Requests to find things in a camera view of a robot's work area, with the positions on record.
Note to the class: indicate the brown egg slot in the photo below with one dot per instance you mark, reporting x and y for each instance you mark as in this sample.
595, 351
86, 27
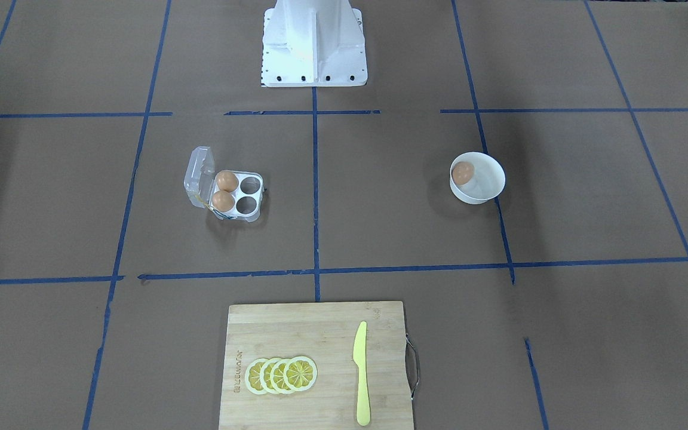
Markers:
223, 201
227, 181

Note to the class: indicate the brown egg rear slot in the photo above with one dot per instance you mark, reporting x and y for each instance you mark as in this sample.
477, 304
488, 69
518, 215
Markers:
227, 181

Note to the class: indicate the bamboo cutting board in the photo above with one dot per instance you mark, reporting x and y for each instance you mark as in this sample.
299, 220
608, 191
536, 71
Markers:
335, 365

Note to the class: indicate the yellow plastic knife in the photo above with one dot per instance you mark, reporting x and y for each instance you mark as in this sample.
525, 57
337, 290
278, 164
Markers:
359, 356

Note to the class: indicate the white round bowl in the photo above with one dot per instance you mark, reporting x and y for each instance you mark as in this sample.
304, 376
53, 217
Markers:
488, 182

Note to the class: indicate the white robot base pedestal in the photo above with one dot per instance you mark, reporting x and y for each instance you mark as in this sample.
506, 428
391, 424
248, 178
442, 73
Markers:
313, 44

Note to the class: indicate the clear plastic egg box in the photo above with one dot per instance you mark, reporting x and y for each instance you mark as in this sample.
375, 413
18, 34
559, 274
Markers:
200, 185

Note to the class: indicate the brown egg front slot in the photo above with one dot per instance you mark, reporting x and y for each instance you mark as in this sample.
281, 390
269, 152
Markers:
223, 201

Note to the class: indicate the brown egg from bowl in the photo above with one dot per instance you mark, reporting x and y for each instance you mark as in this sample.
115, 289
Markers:
462, 173

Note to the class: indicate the lemon slice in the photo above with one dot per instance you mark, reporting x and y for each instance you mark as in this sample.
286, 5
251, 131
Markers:
265, 376
277, 377
254, 377
301, 373

